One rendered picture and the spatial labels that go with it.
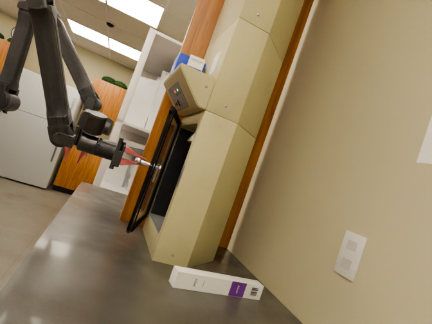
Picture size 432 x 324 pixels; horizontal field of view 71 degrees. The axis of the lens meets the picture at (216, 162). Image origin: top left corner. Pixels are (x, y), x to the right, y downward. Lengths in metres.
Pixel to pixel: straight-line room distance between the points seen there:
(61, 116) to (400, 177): 0.90
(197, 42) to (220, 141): 0.55
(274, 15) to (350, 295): 0.83
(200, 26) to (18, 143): 4.90
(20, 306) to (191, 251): 0.50
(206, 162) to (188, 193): 0.11
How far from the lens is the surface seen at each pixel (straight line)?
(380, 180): 0.89
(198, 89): 0.92
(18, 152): 5.95
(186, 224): 0.94
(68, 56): 1.38
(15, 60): 1.44
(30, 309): 0.62
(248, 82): 0.98
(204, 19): 1.39
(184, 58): 1.13
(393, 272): 0.81
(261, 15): 1.05
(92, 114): 0.96
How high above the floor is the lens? 1.24
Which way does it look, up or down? 2 degrees up
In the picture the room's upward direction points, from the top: 20 degrees clockwise
